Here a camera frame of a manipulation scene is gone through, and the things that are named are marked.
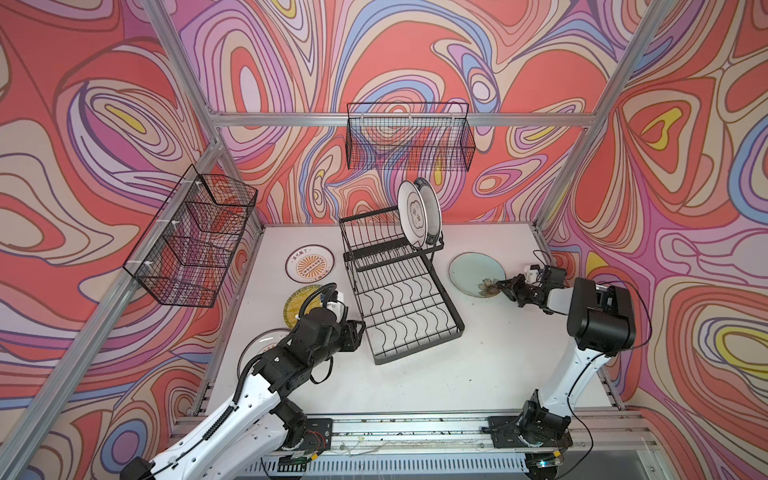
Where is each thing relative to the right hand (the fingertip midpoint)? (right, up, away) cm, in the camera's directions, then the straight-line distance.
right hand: (499, 287), depth 102 cm
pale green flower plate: (-7, +4, +3) cm, 9 cm away
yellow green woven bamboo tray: (-69, -4, -5) cm, 70 cm away
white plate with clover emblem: (-31, +23, -16) cm, 42 cm away
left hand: (-45, -6, -26) cm, 52 cm away
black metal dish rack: (-34, -4, -6) cm, 35 cm away
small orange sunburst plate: (-67, +8, +6) cm, 68 cm away
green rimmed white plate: (-27, +23, -26) cm, 44 cm away
